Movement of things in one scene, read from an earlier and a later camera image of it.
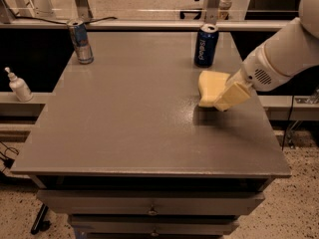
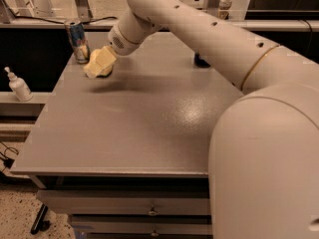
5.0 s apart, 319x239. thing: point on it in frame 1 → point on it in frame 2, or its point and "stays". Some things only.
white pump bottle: (20, 88) stays
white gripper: (255, 71) → (120, 43)
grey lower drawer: (153, 224) stays
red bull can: (81, 41) stays
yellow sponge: (210, 85) → (101, 62)
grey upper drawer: (149, 201) stays
